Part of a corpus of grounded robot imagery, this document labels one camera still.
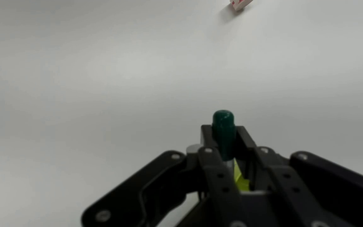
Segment small pink-white eraser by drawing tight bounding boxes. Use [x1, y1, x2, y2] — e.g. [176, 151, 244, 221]
[229, 0, 252, 13]

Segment green capped marker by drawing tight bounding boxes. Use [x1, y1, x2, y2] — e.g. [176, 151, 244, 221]
[212, 109, 238, 173]

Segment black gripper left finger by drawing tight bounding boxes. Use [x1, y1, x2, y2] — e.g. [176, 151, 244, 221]
[81, 124, 249, 227]

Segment lime green printed mug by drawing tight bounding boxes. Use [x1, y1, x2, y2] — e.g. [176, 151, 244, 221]
[232, 160, 252, 193]

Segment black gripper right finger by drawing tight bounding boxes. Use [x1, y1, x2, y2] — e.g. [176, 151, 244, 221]
[234, 125, 363, 227]

